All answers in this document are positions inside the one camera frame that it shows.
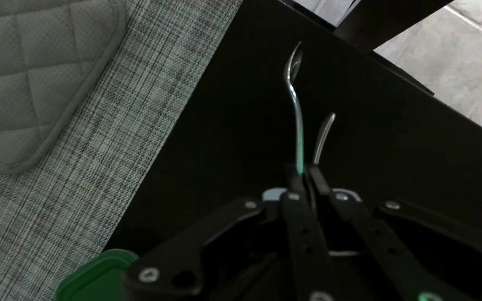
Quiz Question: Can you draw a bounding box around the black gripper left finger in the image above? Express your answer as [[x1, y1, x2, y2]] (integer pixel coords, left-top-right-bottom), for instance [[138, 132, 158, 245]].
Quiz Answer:
[[122, 166, 337, 301]]

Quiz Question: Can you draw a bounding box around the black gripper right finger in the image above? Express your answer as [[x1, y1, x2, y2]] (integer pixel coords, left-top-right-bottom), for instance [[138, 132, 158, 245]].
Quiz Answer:
[[307, 166, 482, 301]]

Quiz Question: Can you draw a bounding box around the black table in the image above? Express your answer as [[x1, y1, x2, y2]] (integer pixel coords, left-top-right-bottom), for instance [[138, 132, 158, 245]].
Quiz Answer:
[[103, 0, 482, 301]]

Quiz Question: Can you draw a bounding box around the grey woven placemat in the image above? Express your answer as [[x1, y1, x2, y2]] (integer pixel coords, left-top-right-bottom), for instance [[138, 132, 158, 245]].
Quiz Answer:
[[0, 0, 245, 301]]

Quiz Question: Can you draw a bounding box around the grey quilted pot holder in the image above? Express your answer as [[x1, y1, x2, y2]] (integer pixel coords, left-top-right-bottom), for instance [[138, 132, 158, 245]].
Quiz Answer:
[[0, 0, 128, 174]]

